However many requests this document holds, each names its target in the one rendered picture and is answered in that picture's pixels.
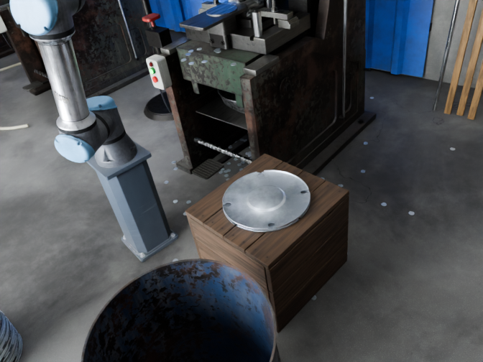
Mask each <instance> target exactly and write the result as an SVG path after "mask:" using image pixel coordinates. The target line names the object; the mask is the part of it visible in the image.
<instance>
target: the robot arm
mask: <svg viewBox="0 0 483 362"><path fill-rule="evenodd" d="M84 3H85V0H10V9H11V13H12V16H13V18H14V20H15V21H16V23H17V24H20V25H21V28H22V29H23V30H24V31H25V32H27V33H29V36H30V37H31V38H32V39H33V40H35V41H37V42H38V45H39V48H40V52H41V55H42V59H43V62H44V64H45V69H46V71H47V76H48V78H49V82H50V85H51V88H52V92H53V95H54V98H55V102H56V105H57V109H58V112H59V114H60V116H59V117H58V118H57V121H56V123H57V128H58V131H59V135H57V136H56V138H55V148H56V149H57V150H58V152H59V153H60V154H61V155H63V156H64V157H65V158H66V159H69V160H70V161H73V162H79V163H81V162H87V161H88V160H89V159H90V158H91V157H93V156H94V155H95V159H96V162H97V164H98V165H99V166H101V167H105V168H112V167H119V166H122V165H123V164H126V163H127V162H130V161H131V160H132V159H134V157H135V156H136V155H137V147H136V144H135V143H134V142H133V141H132V139H131V138H130V137H129V136H128V134H127V133H126V132H125V129H124V125H123V123H122V121H121V117H120V115H119V112H118V109H117V106H116V104H115V102H114V100H113V98H111V97H109V96H95V97H92V98H88V99H86V95H85V92H84V89H83V84H82V80H81V75H80V72H79V69H78V63H77V60H76V56H75V51H74V48H73V43H72V39H71V37H72V36H73V34H74V33H75V26H74V23H73V18H72V16H73V15H74V14H76V13H77V12H79V11H80V10H81V9H82V7H83V5H84Z"/></svg>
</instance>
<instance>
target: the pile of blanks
mask: <svg viewBox="0 0 483 362"><path fill-rule="evenodd" d="M21 354H22V337H21V335H20V334H19V333H18V331H17V330H16V329H15V327H14V326H13V325H12V324H11V323H10V321H9V319H8V318H7V317H6V316H5V314H4V313H3V312H2V311H1V310H0V362H19V359H20V357H21Z"/></svg>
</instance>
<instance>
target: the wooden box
mask: <svg viewBox="0 0 483 362"><path fill-rule="evenodd" d="M264 170H280V171H284V172H289V173H291V174H294V175H296V176H298V177H299V178H300V179H302V180H303V181H304V182H305V183H306V185H307V186H308V189H309V192H310V205H309V208H308V210H307V212H306V213H305V215H304V216H303V217H302V218H299V219H300V220H299V221H297V222H296V223H294V224H292V225H291V226H288V227H287V228H284V229H281V230H278V231H271V232H254V231H247V230H244V229H242V228H239V227H237V224H235V225H234V224H233V223H232V222H231V221H229V219H228V218H227V217H226V216H225V214H224V210H223V202H222V200H223V196H224V193H225V192H226V190H227V188H228V187H229V186H230V185H231V184H232V183H233V182H235V181H236V180H238V179H239V178H240V177H243V176H245V175H248V174H250V173H253V172H259V173H262V172H264ZM348 195H349V190H346V189H344V188H342V187H339V186H338V185H335V184H333V183H331V182H329V181H325V180H324V179H322V178H319V177H317V176H315V175H312V174H311V173H309V172H306V171H303V170H301V169H299V168H297V167H294V166H292V165H291V164H288V163H286V162H283V161H281V160H279V159H276V158H274V157H272V156H270V155H268V154H263V155H262V156H261V157H259V158H258V159H256V160H254V161H253V162H252V163H251V164H249V165H248V166H246V167H245V168H244V169H243V170H241V171H240V172H238V173H237V174H235V175H234V176H233V177H231V178H230V179H229V180H227V181H225V183H223V184H222V185H220V186H219V187H217V188H216V189H215V190H213V191H212V192H210V193H209V194H208V195H207V196H205V197H204V198H202V199H201V200H199V201H198V202H197V203H196V204H194V205H192V206H191V207H190V208H189V209H187V210H186V211H185V214H186V215H187V218H188V222H189V225H190V229H191V232H192V234H193V239H194V241H195V246H196V248H197V252H198V255H199V257H200V258H199V259H210V260H216V261H222V262H224V263H227V264H230V265H232V266H235V267H237V268H239V269H241V270H242V271H244V272H246V273H247V274H248V275H249V276H251V277H252V278H253V279H254V280H255V281H256V282H257V283H258V284H259V285H260V287H261V288H263V290H264V292H265V293H266V295H267V296H268V298H269V300H270V303H271V305H272V309H273V311H274V314H275V320H276V326H277V332H278V333H279V332H280V331H281V330H282V329H283V328H284V327H285V326H286V325H287V324H288V323H289V322H290V321H291V320H292V319H293V318H294V317H295V316H296V315H297V314H298V313H299V312H300V311H301V309H302V308H303V307H304V306H305V305H306V304H307V303H308V302H309V301H310V300H311V299H312V297H313V296H314V295H315V294H316V293H317V292H318V291H319V290H320V289H321V288H322V287H323V286H324V284H325V283H326V282H327V281H328V280H329V279H330V278H331V277H332V276H333V275H334V274H335V273H336V272H337V271H338V270H339V269H340V268H341V267H342V266H343V265H344V264H345V263H346V261H347V249H348V225H349V220H348V219H349V196H348Z"/></svg>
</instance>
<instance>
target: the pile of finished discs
mask: <svg viewBox="0 0 483 362"><path fill-rule="evenodd" d="M222 202H223V210H224V214H225V216H226V217H227V218H228V219H229V221H231V222H232V223H233V224H234V225H235V224H237V227H239V228H242V229H244V230H247V231H254V232H271V231H278V230H281V229H284V228H287V227H288V226H291V225H292V224H294V223H296V222H297V221H299V220H300V219H299V218H302V217H303V216H304V215H305V213H306V212H307V210H308V208H309V205H310V202H311V193H310V192H309V189H308V186H307V185H306V183H305V182H304V181H303V180H302V179H300V178H299V177H298V176H296V175H294V174H291V173H289V172H284V171H280V170H264V172H262V173H259V172H253V173H250V174H248V175H245V176H243V177H240V178H239V179H238V180H236V181H235V182H233V183H232V184H231V185H230V186H229V187H228V188H227V190H226V192H225V193H224V196H223V200H222Z"/></svg>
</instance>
